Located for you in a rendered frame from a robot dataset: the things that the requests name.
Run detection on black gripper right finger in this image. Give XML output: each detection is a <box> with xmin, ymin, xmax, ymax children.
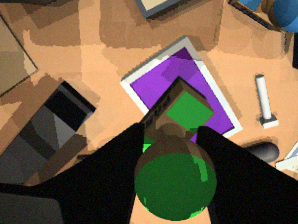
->
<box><xmin>196</xmin><ymin>125</ymin><xmax>298</xmax><ymax>224</ymax></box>

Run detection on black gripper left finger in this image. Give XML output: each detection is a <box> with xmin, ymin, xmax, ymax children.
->
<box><xmin>0</xmin><ymin>123</ymin><xmax>144</xmax><ymax>224</ymax></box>

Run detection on black rectangular block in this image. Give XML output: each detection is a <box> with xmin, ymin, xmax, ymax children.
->
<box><xmin>293</xmin><ymin>34</ymin><xmax>298</xmax><ymax>69</ymax></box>

